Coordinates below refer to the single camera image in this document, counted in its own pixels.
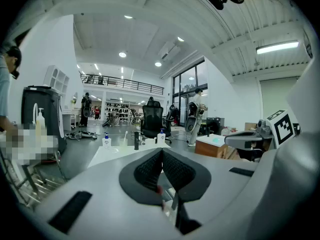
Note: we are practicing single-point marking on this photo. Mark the blue knob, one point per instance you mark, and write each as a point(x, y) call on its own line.
point(106, 142)
point(161, 137)

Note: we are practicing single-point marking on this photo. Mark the cardboard box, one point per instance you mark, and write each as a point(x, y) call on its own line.
point(250, 126)

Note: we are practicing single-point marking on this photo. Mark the left blue knob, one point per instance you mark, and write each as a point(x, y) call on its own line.
point(106, 142)

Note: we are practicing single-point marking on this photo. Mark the white toothbrush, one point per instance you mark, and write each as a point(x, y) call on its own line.
point(126, 133)

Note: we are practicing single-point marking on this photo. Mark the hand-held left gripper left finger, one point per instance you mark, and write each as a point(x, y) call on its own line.
point(100, 196)

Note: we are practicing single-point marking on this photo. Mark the pale yellow cup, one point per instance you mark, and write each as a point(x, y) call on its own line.
point(123, 143)

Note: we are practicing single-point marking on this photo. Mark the black case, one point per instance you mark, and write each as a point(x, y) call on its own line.
point(215, 125)

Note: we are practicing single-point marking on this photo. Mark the wooden cabinet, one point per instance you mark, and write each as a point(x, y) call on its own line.
point(210, 150)

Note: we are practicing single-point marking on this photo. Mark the ceiling air conditioner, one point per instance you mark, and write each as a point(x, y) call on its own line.
point(170, 49)

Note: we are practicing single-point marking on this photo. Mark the grey roller blind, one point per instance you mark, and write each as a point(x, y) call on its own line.
point(277, 99)

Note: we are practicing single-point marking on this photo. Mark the right blue knob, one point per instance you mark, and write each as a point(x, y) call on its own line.
point(161, 137)

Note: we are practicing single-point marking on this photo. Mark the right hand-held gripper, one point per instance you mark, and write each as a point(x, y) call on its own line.
point(282, 129)

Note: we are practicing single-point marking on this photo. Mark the black faucet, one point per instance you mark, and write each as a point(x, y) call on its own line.
point(208, 131)
point(136, 141)

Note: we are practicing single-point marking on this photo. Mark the black office chair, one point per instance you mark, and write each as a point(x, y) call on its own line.
point(152, 119)

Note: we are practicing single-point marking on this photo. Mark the tall clear dispenser bottle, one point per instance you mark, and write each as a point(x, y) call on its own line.
point(40, 121)

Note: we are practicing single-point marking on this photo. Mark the white washbasin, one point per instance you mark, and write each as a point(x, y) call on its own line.
point(107, 156)
point(212, 141)

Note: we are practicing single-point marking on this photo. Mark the pale pink cup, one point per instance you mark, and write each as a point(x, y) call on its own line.
point(150, 142)

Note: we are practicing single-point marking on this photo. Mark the black cabinet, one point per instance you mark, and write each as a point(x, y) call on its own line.
point(47, 114)

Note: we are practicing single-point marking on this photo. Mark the glass entrance doors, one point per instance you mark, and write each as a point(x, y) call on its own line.
point(190, 84)

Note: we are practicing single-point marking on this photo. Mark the white shelf unit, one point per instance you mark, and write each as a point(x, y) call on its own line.
point(56, 80)

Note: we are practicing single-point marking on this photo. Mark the person's grey clothed torso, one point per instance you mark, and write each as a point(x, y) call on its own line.
point(295, 184)

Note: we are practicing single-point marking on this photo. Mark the teal object in basin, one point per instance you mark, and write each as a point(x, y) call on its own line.
point(216, 140)

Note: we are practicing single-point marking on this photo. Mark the fluorescent tube light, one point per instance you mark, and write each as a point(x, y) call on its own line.
point(277, 47)

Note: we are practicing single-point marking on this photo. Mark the black balcony railing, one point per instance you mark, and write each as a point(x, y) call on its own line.
point(122, 82)

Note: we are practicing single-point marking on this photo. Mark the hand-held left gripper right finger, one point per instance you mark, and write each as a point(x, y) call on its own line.
point(217, 184)

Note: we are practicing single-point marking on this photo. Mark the round ceiling light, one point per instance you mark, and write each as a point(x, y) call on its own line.
point(128, 16)
point(158, 64)
point(180, 39)
point(122, 54)

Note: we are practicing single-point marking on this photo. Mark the metal rack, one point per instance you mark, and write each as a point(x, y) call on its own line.
point(37, 181)

